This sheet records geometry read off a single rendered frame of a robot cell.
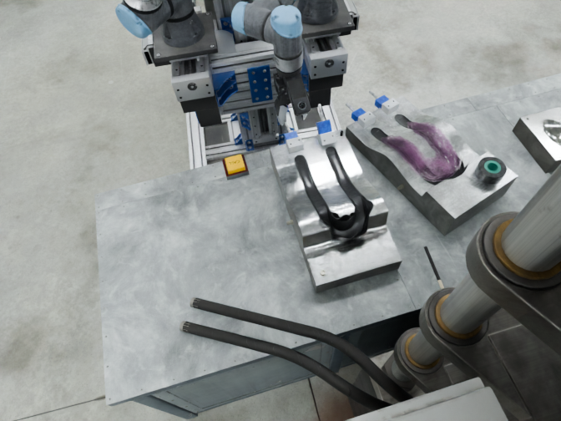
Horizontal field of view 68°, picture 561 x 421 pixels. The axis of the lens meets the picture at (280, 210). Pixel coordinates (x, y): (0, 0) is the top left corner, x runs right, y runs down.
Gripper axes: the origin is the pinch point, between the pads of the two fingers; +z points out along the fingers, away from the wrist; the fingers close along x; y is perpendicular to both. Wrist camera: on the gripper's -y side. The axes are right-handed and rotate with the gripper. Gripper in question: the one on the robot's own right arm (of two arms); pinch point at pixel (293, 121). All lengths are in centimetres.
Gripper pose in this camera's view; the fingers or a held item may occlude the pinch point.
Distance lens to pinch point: 132.0
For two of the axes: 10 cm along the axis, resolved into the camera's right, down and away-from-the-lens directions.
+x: -9.6, 2.6, -0.9
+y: -2.7, -8.2, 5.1
